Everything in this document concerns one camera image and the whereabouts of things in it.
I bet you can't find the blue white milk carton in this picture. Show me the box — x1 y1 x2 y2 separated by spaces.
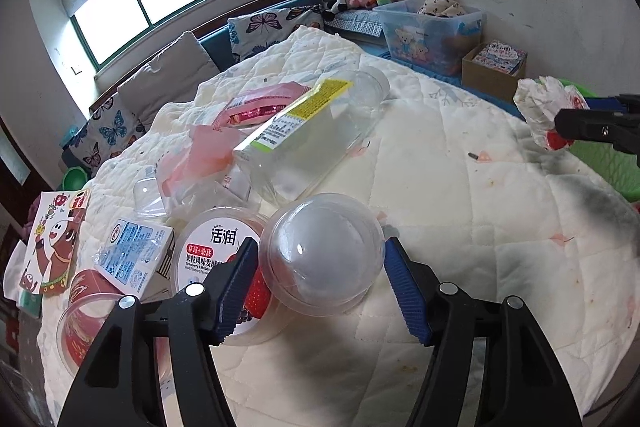
93 218 175 299

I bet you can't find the clear dome lid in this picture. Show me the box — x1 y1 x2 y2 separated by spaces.
259 193 385 317

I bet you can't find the clear plastic bottle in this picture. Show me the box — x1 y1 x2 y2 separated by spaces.
233 66 390 206

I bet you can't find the green trash basket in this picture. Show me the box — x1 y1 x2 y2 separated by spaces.
560 79 640 204

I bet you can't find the red cartoon plastic cup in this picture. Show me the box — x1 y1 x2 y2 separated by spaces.
56 269 122 376

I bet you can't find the cardboard box with books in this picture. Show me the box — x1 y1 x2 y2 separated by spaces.
461 40 527 103

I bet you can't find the cartoon cow picture book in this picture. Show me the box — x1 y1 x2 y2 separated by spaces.
21 190 90 295

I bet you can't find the tissue pack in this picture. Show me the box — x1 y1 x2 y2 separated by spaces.
2 241 41 319

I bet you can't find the berry yogurt tub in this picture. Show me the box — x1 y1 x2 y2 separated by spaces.
171 207 286 346

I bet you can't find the small clear plastic lid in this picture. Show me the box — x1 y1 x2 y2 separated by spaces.
134 178 166 218

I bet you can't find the blue plastic storage box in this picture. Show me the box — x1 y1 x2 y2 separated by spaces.
374 0 485 77

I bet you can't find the green plastic bowl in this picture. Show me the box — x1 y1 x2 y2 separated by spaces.
61 167 90 192

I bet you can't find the white quilted table cover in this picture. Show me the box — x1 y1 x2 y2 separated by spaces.
37 25 640 427

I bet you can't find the clear pink plastic bag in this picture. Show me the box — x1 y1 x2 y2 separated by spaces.
156 126 259 220

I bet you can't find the left butterfly pillow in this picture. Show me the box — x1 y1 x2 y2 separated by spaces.
62 94 146 178

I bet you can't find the butterfly pillow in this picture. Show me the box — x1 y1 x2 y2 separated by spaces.
62 94 146 178
228 5 324 62

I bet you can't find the pink snack wrapper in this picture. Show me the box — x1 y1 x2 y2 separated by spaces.
213 81 309 129

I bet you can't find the grey cushion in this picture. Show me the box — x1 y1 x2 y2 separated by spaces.
117 31 220 130

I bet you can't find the right butterfly pillow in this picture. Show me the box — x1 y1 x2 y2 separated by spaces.
228 5 324 62

